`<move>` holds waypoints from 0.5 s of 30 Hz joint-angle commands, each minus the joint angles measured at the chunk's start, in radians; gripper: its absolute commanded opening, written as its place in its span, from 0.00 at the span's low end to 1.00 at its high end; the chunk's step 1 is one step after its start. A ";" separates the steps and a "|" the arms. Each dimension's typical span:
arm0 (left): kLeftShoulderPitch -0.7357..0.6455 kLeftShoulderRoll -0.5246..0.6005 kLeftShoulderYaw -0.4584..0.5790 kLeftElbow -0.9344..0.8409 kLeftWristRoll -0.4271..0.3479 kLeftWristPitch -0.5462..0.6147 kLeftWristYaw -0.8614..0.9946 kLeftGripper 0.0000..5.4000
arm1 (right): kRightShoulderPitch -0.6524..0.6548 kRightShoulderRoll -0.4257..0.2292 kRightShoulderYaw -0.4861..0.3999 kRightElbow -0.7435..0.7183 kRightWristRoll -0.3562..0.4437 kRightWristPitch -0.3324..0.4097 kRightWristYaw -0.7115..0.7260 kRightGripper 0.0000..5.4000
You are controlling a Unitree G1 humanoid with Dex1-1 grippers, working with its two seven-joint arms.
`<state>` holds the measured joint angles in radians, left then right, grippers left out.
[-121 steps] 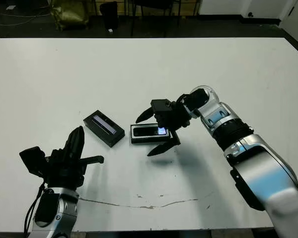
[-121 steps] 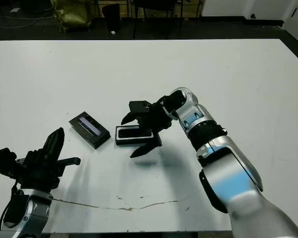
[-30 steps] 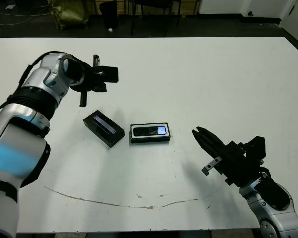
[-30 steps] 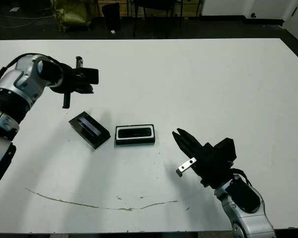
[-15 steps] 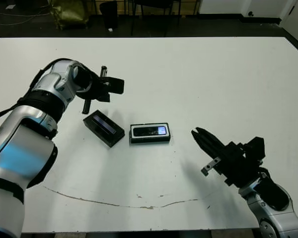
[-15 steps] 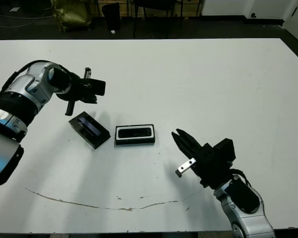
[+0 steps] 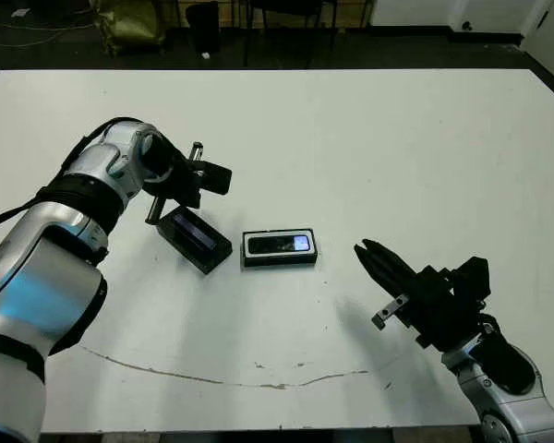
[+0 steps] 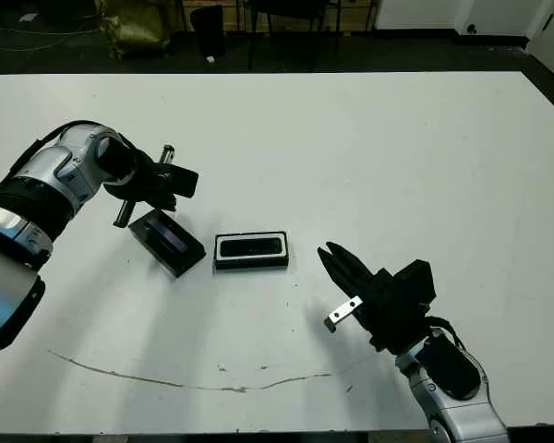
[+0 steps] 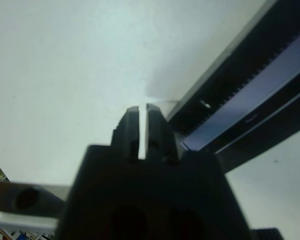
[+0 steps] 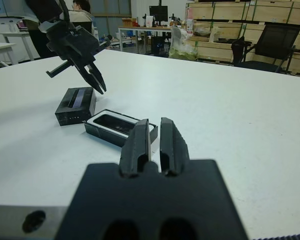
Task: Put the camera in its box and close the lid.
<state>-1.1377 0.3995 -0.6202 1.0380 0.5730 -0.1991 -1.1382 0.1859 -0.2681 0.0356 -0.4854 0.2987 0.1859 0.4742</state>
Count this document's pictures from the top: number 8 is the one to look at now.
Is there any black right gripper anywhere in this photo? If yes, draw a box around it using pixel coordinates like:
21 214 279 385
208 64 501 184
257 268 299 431
317 242 438 355

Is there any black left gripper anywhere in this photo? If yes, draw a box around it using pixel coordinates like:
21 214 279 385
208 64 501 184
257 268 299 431
103 145 179 227

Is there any black box lid with print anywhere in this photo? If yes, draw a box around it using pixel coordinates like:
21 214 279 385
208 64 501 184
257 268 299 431
127 208 208 279

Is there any slim black camera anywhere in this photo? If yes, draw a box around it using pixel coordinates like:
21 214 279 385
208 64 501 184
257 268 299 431
220 235 283 257

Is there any black box base white insert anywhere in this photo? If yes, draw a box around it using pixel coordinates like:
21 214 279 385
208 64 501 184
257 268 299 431
211 229 291 274

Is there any yellow-green plastic bag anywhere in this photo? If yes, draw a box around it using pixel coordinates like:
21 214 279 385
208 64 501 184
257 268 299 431
96 0 172 59

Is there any black bin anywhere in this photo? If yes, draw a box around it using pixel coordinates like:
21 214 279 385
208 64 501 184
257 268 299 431
189 5 226 61

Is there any black office chair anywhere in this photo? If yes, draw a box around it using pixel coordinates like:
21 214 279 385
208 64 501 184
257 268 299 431
247 0 343 70

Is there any black skirting board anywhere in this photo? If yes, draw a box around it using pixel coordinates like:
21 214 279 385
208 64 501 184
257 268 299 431
373 28 530 54

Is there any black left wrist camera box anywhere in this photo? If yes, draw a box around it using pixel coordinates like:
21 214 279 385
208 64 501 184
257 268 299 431
164 165 199 199

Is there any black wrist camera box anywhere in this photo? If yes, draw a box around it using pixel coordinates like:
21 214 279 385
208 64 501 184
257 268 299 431
393 258 439 306
164 165 199 199

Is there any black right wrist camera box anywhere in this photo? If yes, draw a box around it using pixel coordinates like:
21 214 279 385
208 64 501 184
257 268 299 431
393 258 439 306

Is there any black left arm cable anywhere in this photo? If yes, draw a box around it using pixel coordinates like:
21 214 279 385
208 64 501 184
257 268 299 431
8 118 142 161

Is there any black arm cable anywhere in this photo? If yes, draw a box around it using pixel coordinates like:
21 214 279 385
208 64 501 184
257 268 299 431
8 118 142 161
422 313 467 352

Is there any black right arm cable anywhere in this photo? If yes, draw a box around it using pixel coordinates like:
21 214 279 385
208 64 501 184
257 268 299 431
422 313 467 352

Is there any thin floor cable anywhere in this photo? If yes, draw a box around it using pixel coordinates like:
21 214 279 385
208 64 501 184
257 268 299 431
0 25 102 53

